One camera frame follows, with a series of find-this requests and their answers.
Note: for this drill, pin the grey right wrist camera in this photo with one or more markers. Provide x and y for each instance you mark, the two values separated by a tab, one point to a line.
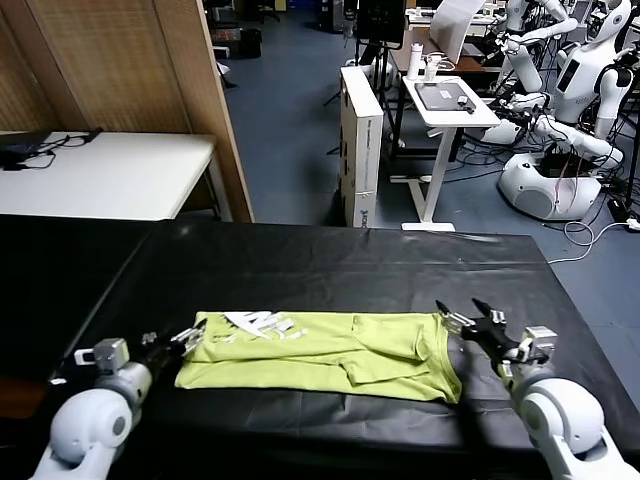
540	342

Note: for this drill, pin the white bottle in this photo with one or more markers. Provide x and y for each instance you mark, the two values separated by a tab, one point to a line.
415	60

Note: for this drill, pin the white humanoid robot slim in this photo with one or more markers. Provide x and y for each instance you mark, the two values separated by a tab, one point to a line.
525	65

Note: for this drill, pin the white rectangular table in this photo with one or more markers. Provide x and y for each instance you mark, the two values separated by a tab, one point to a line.
110	175

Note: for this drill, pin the yellow-green printed t-shirt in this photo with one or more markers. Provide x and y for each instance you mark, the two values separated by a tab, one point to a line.
310	360

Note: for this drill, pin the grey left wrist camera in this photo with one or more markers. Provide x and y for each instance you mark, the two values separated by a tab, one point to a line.
107	352

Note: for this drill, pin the brown desk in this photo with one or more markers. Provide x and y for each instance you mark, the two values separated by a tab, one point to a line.
470	65

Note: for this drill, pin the black flat laptop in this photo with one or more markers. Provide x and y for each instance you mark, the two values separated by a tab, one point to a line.
22	145

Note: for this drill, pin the grey closed laptop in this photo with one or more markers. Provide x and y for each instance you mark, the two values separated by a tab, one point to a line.
440	95

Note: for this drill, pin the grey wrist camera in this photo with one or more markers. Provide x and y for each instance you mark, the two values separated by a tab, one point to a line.
107	352
540	342

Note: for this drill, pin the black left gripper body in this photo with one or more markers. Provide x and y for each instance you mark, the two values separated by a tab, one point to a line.
157	352

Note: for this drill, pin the small black device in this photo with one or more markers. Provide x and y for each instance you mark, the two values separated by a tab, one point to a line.
466	103

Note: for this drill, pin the white humanoid robot dark shoulders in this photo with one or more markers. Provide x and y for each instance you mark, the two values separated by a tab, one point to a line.
580	75

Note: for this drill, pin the white cup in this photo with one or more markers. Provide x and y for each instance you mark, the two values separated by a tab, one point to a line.
431	67

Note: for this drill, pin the black monitor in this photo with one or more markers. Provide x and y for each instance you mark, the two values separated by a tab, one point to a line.
380	20

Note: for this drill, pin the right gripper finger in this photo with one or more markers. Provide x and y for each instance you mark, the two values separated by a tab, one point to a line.
492	316
455	320

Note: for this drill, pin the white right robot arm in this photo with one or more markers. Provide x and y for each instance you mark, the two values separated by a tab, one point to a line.
560	415

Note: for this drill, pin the black table cloth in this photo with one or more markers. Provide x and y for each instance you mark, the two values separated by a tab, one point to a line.
325	270

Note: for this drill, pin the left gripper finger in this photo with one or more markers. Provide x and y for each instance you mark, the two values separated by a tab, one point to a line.
192	346
190	334

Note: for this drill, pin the tall white cardboard box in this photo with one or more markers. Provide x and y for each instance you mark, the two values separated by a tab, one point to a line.
362	145

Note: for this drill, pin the white standing desk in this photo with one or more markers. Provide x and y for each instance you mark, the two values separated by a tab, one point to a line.
450	117

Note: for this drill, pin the wooden partition panel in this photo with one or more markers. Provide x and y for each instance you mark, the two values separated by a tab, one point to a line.
130	65

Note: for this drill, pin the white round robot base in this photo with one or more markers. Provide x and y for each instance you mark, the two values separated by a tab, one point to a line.
530	192

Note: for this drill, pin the black tripod stand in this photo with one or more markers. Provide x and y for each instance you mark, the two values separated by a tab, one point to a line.
381	56

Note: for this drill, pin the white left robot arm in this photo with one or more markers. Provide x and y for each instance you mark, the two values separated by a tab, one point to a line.
90	425

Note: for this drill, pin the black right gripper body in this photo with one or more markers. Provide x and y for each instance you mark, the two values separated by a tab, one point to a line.
495	337

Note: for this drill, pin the black power strip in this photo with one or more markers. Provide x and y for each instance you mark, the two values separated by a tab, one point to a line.
619	209

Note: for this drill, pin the black side table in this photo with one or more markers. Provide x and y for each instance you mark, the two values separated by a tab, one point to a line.
60	280

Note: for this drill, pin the white curved monitor back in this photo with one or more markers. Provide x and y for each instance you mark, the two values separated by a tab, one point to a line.
452	30

